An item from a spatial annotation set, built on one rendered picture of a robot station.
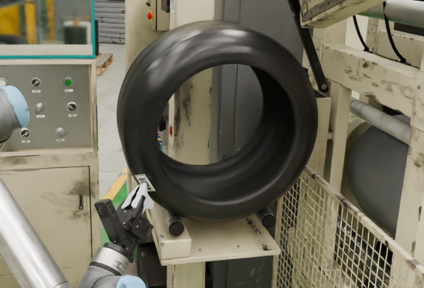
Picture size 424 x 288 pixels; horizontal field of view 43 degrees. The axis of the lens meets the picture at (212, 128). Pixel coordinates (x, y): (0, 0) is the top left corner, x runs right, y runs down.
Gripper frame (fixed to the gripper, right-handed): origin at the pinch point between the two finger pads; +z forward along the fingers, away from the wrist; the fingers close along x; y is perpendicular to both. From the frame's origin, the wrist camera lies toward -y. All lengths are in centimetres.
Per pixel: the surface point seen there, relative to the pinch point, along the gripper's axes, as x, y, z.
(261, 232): 6.7, 45.8, 13.1
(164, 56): 13.6, -21.2, 25.2
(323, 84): 23, 33, 64
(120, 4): -691, 237, 657
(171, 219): -1.0, 15.6, -1.0
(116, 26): -712, 264, 629
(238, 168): -1.1, 33.0, 30.4
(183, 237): -0.3, 21.7, -3.1
